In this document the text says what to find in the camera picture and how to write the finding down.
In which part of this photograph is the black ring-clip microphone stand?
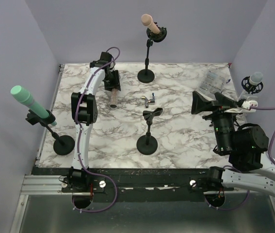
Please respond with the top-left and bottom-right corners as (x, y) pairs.
(26, 110), (75, 156)

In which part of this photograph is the glitter microphone silver mesh head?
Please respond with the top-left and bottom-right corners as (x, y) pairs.
(110, 88), (118, 108)

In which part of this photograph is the chrome metal pipe fitting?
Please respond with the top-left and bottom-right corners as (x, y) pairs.
(141, 92), (155, 108)

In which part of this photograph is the pink microphone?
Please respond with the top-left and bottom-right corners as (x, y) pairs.
(141, 14), (161, 34)

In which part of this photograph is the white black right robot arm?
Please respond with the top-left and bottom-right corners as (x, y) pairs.
(190, 91), (275, 197)

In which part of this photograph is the black mounting rail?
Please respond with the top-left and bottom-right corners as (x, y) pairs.
(32, 167), (224, 203)

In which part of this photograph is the mint green microphone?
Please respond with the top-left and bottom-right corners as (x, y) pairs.
(10, 85), (57, 126)

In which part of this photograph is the black shock mount tripod stand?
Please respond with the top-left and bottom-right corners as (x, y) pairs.
(241, 76), (263, 95)

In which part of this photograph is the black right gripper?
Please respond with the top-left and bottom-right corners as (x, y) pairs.
(191, 90), (240, 152)

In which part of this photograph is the black clip microphone stand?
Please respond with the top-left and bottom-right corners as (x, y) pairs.
(136, 108), (163, 155)

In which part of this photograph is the clear plastic packet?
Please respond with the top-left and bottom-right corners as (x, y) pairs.
(198, 70), (226, 94)

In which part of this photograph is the black shock mount round-base stand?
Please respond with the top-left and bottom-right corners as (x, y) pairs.
(137, 25), (168, 83)

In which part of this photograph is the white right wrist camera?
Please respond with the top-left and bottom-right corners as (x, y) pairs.
(225, 97), (258, 114)

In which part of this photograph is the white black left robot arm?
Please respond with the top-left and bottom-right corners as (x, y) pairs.
(67, 51), (121, 192)

